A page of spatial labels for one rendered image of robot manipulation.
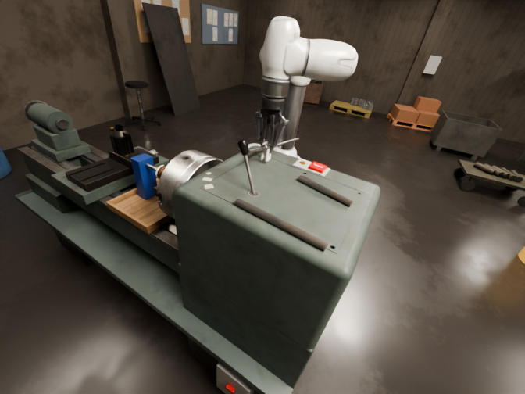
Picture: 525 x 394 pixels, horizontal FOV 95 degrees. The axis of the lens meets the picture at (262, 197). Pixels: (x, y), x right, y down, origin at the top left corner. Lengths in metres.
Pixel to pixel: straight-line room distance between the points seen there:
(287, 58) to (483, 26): 7.74
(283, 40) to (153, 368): 1.76
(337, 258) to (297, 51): 0.58
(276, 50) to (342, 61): 0.20
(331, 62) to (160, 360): 1.75
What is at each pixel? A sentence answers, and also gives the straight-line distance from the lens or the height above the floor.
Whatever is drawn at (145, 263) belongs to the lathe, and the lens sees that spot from 1.55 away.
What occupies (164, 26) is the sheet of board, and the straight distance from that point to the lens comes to 5.78.
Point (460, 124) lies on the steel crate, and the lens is 6.14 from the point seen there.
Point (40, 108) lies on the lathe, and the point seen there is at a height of 1.14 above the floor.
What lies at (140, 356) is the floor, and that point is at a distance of 1.88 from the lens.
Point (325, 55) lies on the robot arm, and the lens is 0.83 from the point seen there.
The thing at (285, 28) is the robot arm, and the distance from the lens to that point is 0.81.
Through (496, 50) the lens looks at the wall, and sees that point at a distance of 8.52.
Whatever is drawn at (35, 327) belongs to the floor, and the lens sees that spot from 2.23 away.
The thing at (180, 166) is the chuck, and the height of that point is 1.22.
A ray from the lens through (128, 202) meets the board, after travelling 1.40.
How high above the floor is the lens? 1.69
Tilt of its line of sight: 35 degrees down
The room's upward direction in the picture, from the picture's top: 8 degrees clockwise
